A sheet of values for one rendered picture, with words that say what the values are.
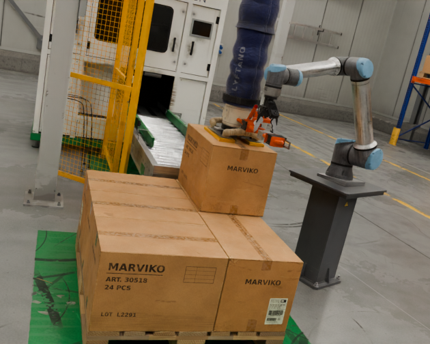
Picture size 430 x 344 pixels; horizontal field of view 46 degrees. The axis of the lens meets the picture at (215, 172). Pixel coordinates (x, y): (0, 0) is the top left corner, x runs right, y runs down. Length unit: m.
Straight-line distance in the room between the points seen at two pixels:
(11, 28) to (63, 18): 8.04
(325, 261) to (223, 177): 1.13
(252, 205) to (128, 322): 1.04
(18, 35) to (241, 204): 9.53
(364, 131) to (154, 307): 1.74
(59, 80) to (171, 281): 2.11
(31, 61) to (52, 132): 7.88
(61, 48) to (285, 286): 2.42
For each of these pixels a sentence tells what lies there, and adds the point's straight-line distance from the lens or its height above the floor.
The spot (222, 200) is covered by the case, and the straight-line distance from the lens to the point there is 2.93.
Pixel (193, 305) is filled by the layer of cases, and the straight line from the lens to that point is 2.47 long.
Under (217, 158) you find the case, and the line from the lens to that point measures 2.84.
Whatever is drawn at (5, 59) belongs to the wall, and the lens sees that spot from 11.90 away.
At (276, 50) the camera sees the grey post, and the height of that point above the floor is 1.52.
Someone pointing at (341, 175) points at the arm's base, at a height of 0.80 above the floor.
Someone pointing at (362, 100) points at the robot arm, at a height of 1.33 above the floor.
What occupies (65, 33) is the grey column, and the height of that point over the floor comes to 1.33.
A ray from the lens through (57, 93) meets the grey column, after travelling 4.02.
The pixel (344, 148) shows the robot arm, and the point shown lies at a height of 0.98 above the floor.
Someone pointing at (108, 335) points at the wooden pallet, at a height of 0.13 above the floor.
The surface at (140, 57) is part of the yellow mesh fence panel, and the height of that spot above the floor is 1.26.
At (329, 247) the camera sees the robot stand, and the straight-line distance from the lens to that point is 3.62.
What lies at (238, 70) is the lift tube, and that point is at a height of 1.36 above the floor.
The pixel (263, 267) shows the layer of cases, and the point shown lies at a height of 0.51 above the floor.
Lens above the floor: 1.51
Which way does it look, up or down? 14 degrees down
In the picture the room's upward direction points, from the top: 12 degrees clockwise
